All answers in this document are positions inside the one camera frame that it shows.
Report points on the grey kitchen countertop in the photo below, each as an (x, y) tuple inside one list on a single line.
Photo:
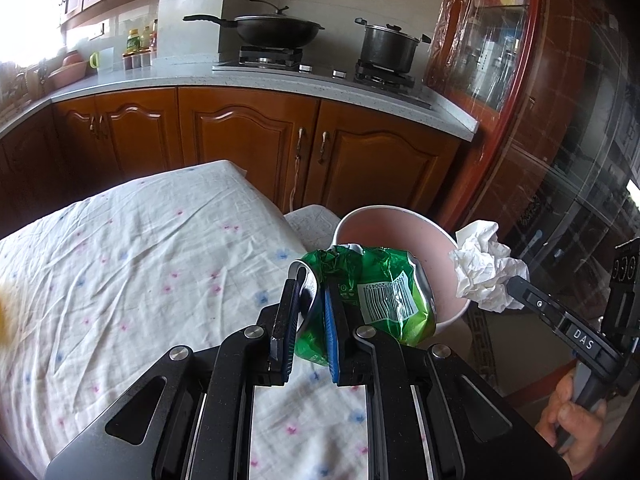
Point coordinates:
[(200, 77)]

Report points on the green label bottle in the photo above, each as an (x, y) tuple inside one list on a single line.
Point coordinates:
[(132, 42)]

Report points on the green cup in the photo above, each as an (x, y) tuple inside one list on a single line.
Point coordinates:
[(94, 60)]

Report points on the white tissue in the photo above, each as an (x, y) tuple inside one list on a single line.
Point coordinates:
[(480, 260)]

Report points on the black wok with lid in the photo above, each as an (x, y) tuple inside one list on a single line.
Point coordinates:
[(277, 27)]

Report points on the gas stove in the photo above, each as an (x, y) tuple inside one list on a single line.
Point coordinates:
[(320, 67)]

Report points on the red wood glass cabinet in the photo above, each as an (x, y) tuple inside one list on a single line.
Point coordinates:
[(520, 110)]

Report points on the steel cooking pot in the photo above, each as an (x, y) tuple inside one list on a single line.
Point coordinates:
[(387, 47)]

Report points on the yellow oil bottle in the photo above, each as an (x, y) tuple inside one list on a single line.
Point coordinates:
[(146, 40)]

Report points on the pink waste bin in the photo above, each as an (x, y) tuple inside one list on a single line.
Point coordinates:
[(390, 227)]

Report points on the white patterned sheet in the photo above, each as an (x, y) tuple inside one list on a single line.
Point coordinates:
[(310, 222)]

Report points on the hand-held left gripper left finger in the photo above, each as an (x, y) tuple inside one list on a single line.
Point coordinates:
[(289, 360)]

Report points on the crushed green can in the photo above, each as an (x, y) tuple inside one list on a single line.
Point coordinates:
[(380, 275)]

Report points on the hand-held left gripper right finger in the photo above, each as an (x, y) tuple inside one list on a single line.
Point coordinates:
[(332, 340)]

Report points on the pink basin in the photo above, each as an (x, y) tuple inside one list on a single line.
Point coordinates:
[(67, 72)]

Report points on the person's right hand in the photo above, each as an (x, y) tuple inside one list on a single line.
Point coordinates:
[(587, 435)]

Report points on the wooden base cabinet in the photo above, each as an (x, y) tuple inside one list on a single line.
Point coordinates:
[(240, 135)]

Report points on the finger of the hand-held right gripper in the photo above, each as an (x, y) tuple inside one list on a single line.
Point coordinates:
[(555, 317)]

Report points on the red sauce bottle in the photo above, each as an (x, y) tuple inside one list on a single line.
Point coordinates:
[(154, 35)]

